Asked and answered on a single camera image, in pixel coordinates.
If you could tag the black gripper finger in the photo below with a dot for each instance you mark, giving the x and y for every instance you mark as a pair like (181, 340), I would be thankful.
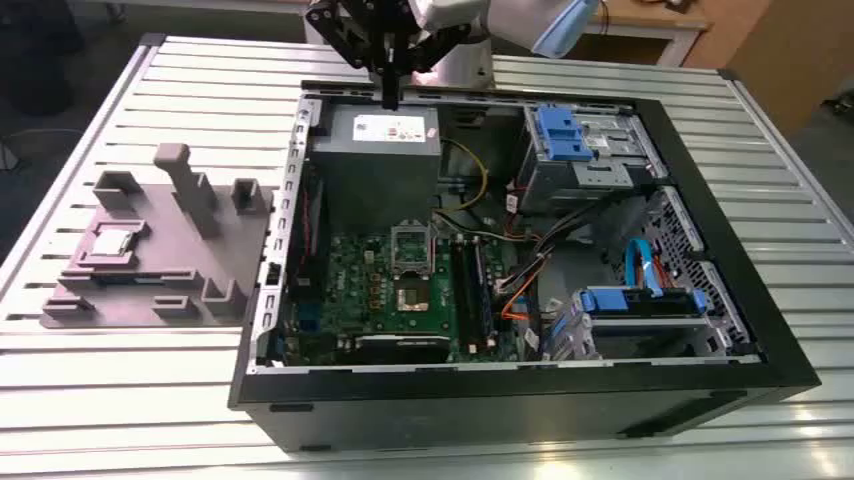
(340, 35)
(427, 52)

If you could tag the silver CPU chip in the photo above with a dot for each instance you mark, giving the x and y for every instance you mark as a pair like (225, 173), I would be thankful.
(109, 243)

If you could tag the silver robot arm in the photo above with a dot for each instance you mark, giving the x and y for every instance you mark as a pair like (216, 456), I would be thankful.
(467, 70)

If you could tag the CPU socket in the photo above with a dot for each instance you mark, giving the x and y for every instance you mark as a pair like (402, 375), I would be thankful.
(414, 297)

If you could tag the blue plastic drive latch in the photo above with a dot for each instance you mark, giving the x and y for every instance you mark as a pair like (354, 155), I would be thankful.
(563, 135)

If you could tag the grey power supply unit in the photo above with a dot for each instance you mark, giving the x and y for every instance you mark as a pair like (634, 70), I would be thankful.
(374, 180)

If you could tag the silver drive cage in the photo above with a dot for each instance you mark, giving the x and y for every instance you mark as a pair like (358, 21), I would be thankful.
(600, 180)

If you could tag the wooden desk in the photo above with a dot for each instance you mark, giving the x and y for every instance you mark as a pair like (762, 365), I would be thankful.
(667, 21)

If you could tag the metal locking lever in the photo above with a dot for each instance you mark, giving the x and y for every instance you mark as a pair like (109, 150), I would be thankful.
(438, 250)

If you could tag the black RAM slot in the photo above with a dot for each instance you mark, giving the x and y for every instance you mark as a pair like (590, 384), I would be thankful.
(462, 295)
(482, 295)

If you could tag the grey plastic parts rack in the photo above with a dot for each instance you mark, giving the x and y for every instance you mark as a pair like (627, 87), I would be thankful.
(173, 250)

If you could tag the green motherboard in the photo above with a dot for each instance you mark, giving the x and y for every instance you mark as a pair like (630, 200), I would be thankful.
(347, 295)

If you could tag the brown wooden cabinet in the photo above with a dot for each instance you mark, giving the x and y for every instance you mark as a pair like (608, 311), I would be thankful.
(794, 60)

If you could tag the blue board connector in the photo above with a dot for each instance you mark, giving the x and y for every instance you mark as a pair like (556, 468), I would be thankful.
(308, 320)

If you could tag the hard disk in blue carrier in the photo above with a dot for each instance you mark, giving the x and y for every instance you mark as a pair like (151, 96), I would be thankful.
(610, 301)

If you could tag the bare RAM stick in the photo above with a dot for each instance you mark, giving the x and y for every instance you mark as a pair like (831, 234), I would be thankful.
(127, 279)

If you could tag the black graphics card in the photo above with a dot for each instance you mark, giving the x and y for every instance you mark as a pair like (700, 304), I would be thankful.
(400, 350)

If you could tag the silver disk bay cage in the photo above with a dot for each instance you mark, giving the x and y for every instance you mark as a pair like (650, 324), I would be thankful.
(647, 324)

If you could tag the black PC case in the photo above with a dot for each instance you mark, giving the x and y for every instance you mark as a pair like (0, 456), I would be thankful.
(467, 415)

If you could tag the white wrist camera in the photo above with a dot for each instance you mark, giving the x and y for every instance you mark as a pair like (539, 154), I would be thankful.
(454, 15)

